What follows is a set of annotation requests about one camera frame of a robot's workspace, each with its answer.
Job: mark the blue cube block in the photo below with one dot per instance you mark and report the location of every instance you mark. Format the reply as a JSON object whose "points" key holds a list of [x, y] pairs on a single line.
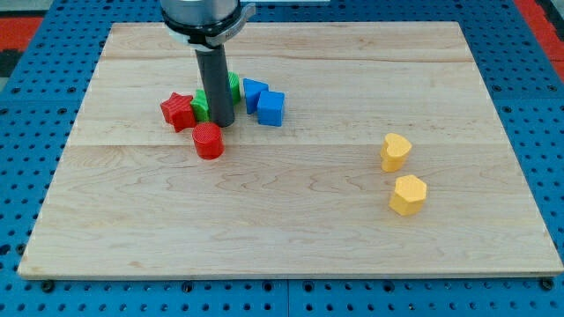
{"points": [[270, 108]]}

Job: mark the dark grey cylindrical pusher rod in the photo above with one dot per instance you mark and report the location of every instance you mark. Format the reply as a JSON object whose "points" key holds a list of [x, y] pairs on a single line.
{"points": [[214, 74]]}

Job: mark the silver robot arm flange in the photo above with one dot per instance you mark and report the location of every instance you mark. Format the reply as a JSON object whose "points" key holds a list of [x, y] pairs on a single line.
{"points": [[205, 24]]}

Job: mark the blue triangle block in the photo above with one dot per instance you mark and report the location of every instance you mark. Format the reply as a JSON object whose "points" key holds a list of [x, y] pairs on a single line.
{"points": [[253, 89]]}

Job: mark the red cylinder block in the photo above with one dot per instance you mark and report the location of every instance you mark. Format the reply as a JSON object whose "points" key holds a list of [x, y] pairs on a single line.
{"points": [[208, 140]]}

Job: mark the light wooden board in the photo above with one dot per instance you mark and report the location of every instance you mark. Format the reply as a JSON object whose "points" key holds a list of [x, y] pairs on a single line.
{"points": [[131, 200]]}

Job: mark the yellow heart block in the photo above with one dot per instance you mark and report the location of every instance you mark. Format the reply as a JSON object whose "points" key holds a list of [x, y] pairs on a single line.
{"points": [[394, 152]]}

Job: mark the red star block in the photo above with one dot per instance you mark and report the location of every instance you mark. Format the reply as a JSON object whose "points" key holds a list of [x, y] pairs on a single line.
{"points": [[178, 112]]}

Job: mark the yellow hexagon block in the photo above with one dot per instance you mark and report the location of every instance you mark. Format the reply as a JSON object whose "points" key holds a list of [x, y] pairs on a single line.
{"points": [[409, 195]]}

